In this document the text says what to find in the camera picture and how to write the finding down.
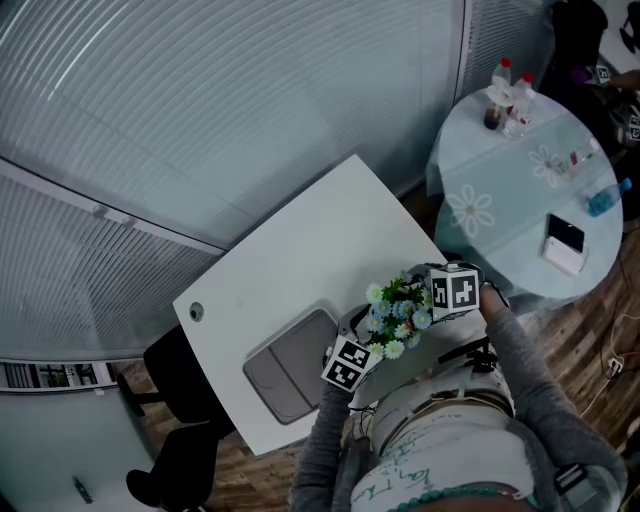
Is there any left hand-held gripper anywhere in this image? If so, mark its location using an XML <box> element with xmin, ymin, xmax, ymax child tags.
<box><xmin>319</xmin><ymin>305</ymin><xmax>385</xmax><ymax>395</ymax></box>

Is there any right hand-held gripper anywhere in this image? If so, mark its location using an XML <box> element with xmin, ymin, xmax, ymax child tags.
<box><xmin>409</xmin><ymin>261</ymin><xmax>485</xmax><ymax>325</ymax></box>

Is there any blue white flower bouquet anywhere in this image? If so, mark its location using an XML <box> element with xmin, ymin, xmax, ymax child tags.
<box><xmin>364</xmin><ymin>269</ymin><xmax>435</xmax><ymax>361</ymax></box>

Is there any grey tray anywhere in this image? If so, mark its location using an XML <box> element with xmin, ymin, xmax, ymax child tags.
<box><xmin>242</xmin><ymin>298</ymin><xmax>341</xmax><ymax>427</ymax></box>

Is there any person's left forearm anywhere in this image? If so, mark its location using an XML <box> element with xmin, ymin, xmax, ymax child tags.
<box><xmin>288</xmin><ymin>382</ymin><xmax>351</xmax><ymax>512</ymax></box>

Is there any person's right forearm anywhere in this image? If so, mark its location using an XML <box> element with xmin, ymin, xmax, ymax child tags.
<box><xmin>478</xmin><ymin>282</ymin><xmax>629</xmax><ymax>501</ymax></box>

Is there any black waist-mounted device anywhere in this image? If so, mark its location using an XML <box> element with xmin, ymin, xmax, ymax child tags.
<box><xmin>437</xmin><ymin>335</ymin><xmax>501</xmax><ymax>374</ymax></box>

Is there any white table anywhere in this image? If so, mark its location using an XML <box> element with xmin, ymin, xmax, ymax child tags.
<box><xmin>171</xmin><ymin>153</ymin><xmax>494</xmax><ymax>457</ymax></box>

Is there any pale blue floral tablecloth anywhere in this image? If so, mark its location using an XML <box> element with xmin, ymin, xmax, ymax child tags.
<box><xmin>424</xmin><ymin>87</ymin><xmax>626</xmax><ymax>311</ymax></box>

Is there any white box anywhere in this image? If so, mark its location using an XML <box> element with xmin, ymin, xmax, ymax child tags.
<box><xmin>540</xmin><ymin>235</ymin><xmax>589</xmax><ymax>277</ymax></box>

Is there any black smartphone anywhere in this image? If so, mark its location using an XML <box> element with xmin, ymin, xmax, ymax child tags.
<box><xmin>545</xmin><ymin>212</ymin><xmax>586</xmax><ymax>255</ymax></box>

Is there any person's torso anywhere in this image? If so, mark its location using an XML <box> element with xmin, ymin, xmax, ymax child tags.
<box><xmin>339</xmin><ymin>359</ymin><xmax>629</xmax><ymax>512</ymax></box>

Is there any glass of dark drink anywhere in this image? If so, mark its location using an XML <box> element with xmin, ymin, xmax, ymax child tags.
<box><xmin>482</xmin><ymin>97</ymin><xmax>503</xmax><ymax>131</ymax></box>

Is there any small clear glass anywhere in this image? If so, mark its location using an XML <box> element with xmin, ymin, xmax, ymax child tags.
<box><xmin>502</xmin><ymin>115</ymin><xmax>529</xmax><ymax>140</ymax></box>

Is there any black office chair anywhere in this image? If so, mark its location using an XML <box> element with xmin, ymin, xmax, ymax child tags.
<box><xmin>115</xmin><ymin>323</ymin><xmax>236</xmax><ymax>512</ymax></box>

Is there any clear bottle with red label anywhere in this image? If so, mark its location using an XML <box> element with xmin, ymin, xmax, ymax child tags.
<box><xmin>562</xmin><ymin>137</ymin><xmax>601</xmax><ymax>176</ymax></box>

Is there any blue plastic bottle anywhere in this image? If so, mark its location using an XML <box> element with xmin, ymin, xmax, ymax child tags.
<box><xmin>585</xmin><ymin>177</ymin><xmax>634</xmax><ymax>219</ymax></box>

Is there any clear bottle with red cap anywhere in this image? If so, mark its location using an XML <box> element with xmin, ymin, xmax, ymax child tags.
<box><xmin>513</xmin><ymin>71</ymin><xmax>536</xmax><ymax>109</ymax></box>
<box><xmin>491</xmin><ymin>56</ymin><xmax>514</xmax><ymax>96</ymax></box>

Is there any glass partition with blinds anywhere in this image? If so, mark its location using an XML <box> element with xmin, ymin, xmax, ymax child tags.
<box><xmin>0</xmin><ymin>0</ymin><xmax>551</xmax><ymax>361</ymax></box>

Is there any frosted glass door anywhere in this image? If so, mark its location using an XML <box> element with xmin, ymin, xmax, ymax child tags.
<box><xmin>0</xmin><ymin>387</ymin><xmax>156</xmax><ymax>512</ymax></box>

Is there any turquoise bead necklace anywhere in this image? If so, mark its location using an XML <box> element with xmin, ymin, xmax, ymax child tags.
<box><xmin>389</xmin><ymin>483</ymin><xmax>539</xmax><ymax>512</ymax></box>

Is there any grey strap buckle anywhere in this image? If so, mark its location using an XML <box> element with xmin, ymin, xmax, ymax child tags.
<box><xmin>552</xmin><ymin>462</ymin><xmax>589</xmax><ymax>497</ymax></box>

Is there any dark door handle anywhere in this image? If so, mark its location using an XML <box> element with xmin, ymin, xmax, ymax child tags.
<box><xmin>72</xmin><ymin>475</ymin><xmax>95</xmax><ymax>505</ymax></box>

